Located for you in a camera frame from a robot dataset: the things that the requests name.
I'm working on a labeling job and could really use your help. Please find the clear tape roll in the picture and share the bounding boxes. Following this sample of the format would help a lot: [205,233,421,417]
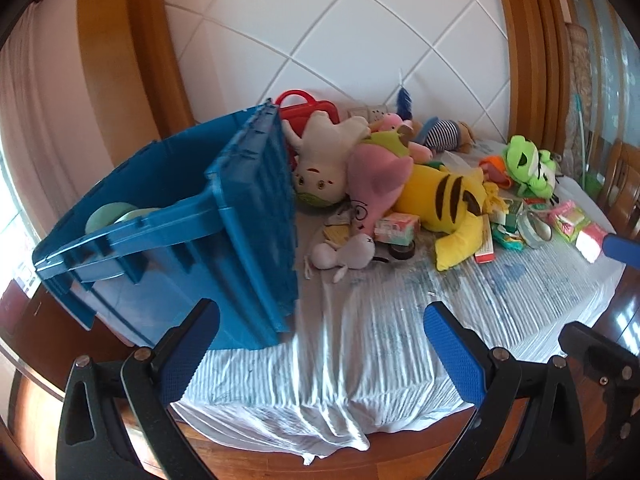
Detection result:
[516,209,552,249]

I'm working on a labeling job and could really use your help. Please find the wooden chair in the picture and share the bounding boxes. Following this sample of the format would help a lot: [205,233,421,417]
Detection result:
[598,140,640,242]

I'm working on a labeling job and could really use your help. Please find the pink packet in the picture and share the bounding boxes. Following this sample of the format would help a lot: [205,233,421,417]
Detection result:
[548,200,589,243]

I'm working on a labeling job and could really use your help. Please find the green broom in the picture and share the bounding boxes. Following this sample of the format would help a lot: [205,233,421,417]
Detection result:
[574,93,603,200]

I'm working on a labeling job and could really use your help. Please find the green frog plush toy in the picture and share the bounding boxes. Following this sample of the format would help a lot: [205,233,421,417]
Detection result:
[503,136,556,200]

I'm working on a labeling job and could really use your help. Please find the red white cardboard box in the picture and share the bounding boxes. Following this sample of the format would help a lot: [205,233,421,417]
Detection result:
[474,214,495,264]

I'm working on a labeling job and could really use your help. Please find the orange plush toy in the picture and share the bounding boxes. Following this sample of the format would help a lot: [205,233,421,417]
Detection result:
[478,155,513,190]

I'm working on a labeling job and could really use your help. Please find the yellow striped plush toy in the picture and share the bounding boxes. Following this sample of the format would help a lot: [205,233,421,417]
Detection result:
[393,165,509,272]

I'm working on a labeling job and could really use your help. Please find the striped white tablecloth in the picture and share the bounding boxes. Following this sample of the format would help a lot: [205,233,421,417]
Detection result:
[175,233,624,462]

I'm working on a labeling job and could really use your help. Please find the striped shirt bear plush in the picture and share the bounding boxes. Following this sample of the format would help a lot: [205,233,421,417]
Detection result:
[414,117,475,153]

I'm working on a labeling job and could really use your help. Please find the black tape roll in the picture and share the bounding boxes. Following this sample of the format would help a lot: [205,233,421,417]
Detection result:
[388,240,416,261]

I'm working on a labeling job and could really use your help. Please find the pink green tissue box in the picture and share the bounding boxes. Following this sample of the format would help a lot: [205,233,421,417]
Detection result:
[374,212,420,247]

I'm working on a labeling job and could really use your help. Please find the blue plastic storage crate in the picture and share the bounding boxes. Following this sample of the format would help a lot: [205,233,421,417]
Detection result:
[32,102,298,350]

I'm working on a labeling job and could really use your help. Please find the pink pig plush toy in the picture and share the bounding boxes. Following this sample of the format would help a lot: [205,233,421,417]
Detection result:
[369,113,416,136]

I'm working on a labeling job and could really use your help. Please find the small white plush toy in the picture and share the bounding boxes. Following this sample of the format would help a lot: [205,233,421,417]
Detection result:
[304,233,375,284]

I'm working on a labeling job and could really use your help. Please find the white doll plush toy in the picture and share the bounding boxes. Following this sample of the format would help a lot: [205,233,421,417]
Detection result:
[282,110,370,208]

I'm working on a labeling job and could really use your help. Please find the red plastic toy case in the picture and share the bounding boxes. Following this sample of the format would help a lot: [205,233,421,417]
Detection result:
[274,89,340,136]

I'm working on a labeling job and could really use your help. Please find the white wall power strip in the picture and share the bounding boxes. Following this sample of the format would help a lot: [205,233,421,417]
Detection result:
[347,105,388,124]

